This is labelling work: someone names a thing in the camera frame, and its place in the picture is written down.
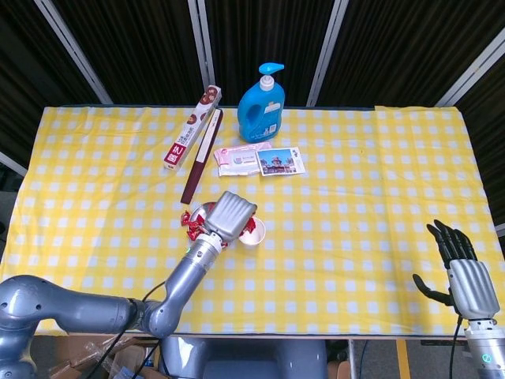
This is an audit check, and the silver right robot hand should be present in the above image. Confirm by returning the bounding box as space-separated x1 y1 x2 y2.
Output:
413 219 500 320

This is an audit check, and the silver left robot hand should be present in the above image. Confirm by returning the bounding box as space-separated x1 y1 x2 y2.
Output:
203 190 260 246

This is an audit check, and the round steel plate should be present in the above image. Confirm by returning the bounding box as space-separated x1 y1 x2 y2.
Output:
188 200 222 244

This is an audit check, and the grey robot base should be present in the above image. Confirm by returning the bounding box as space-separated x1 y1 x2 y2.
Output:
159 337 329 379

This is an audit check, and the white paper cup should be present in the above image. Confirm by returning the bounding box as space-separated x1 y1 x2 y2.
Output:
236 216 267 248

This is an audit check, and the pink wet wipes pack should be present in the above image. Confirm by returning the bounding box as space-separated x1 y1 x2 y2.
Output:
213 142 273 177

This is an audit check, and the dark red folded fan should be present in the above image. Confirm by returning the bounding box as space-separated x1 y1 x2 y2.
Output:
180 108 225 205

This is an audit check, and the building photo postcard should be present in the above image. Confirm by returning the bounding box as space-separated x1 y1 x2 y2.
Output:
255 146 306 176

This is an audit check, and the white red cling film box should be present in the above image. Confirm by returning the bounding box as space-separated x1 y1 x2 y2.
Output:
163 84 223 171

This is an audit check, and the blue detergent bottle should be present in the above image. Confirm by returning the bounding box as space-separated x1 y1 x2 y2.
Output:
237 62 286 144

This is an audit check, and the yellow white checkered tablecloth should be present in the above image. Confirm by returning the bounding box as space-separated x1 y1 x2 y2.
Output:
0 104 505 336

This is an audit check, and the silver table leg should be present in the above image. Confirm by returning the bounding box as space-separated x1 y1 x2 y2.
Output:
347 338 359 379

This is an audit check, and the brown cardboard box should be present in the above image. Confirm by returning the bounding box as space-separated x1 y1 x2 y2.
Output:
29 335 163 379

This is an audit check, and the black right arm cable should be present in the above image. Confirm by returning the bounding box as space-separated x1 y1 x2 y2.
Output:
447 313 465 379

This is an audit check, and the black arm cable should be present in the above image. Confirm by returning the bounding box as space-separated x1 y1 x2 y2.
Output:
92 280 171 379
447 313 465 379

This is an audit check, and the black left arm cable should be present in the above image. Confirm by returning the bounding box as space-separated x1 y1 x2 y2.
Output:
92 280 171 379

